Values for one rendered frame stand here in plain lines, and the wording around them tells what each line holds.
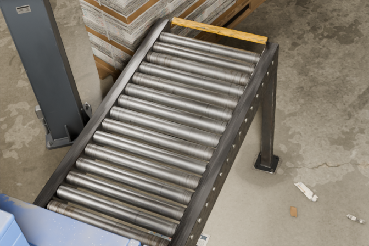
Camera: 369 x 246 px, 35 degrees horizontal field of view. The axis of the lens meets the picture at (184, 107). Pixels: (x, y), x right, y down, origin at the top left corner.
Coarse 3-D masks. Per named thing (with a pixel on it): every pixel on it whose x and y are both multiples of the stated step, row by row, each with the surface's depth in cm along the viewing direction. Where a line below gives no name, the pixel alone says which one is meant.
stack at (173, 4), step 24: (96, 0) 294; (120, 0) 278; (144, 0) 289; (168, 0) 305; (192, 0) 322; (216, 0) 341; (264, 0) 385; (96, 24) 309; (120, 24) 293; (144, 24) 297; (216, 24) 354; (96, 48) 330
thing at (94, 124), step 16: (160, 32) 252; (144, 48) 246; (128, 64) 241; (128, 80) 235; (112, 96) 229; (96, 112) 224; (96, 128) 219; (80, 144) 214; (96, 144) 222; (64, 160) 210; (64, 176) 206; (48, 192) 202
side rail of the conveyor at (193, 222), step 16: (272, 48) 240; (256, 64) 235; (272, 64) 238; (256, 80) 229; (256, 96) 226; (240, 112) 219; (240, 128) 214; (224, 144) 209; (240, 144) 221; (224, 160) 204; (208, 176) 201; (224, 176) 210; (208, 192) 196; (192, 208) 193; (208, 208) 200; (192, 224) 189; (176, 240) 185; (192, 240) 191
